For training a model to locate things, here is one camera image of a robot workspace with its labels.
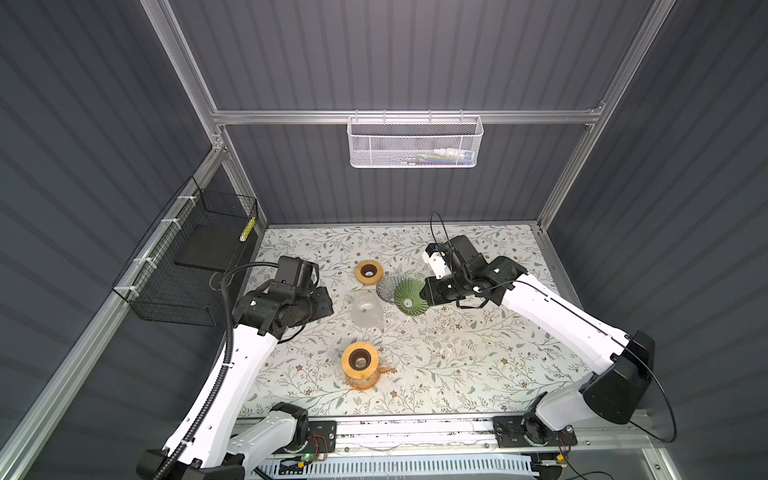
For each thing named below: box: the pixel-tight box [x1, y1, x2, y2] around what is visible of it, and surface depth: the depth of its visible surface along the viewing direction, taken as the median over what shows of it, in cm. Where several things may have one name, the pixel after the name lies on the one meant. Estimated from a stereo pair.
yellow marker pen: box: [239, 217, 256, 242], surface depth 85 cm
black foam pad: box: [174, 224, 245, 272], surface depth 78 cm
